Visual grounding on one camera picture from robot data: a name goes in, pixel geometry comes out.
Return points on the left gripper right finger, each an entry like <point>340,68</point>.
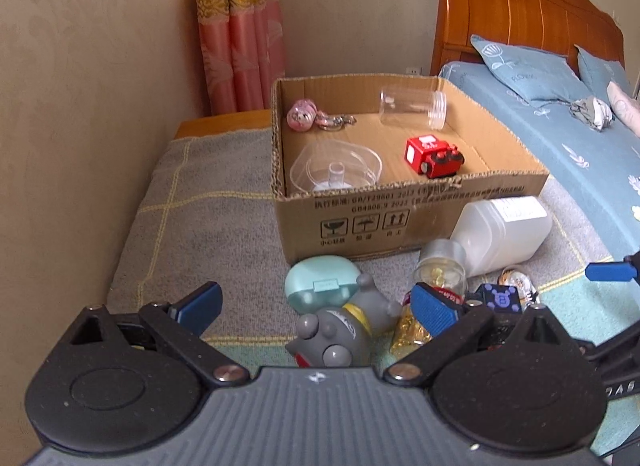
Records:
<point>422,365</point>

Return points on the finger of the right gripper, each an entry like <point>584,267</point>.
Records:
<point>626,270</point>

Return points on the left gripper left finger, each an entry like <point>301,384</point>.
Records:
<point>177,329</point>

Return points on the black toy train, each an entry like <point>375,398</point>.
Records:
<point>502,299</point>

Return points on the capsule bottle silver cap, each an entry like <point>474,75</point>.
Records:
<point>434,301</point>

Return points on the white frosted plastic bottle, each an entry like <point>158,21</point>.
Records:
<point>496,233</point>

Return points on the grey hippo toy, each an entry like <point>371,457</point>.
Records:
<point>339,337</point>

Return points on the mint green round case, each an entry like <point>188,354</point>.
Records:
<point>320,282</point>

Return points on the clear plastic jar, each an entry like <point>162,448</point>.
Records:
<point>413,107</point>

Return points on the small round snow globe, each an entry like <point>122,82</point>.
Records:
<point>518,278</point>

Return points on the blue floral bed sheet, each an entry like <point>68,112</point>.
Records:
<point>600,170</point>

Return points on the grey checked blanket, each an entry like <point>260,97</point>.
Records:
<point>207,216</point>

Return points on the grey crumpled cloth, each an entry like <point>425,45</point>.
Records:
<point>595,113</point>

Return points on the pink quilt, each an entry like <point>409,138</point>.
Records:
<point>625,108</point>

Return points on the brown cardboard box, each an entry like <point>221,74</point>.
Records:
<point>404,210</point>

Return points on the clear plastic lid bowl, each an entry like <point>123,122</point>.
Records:
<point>327,165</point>

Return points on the blue floral pillow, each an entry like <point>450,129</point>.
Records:
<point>535,75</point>

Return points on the wooden bedside table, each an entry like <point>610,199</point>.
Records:
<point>224,123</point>

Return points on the wooden bed headboard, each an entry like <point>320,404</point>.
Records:
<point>556,26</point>

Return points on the pink satin curtain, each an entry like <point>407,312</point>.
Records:
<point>243,52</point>

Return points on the pink keychain charm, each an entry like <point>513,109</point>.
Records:
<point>305,114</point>

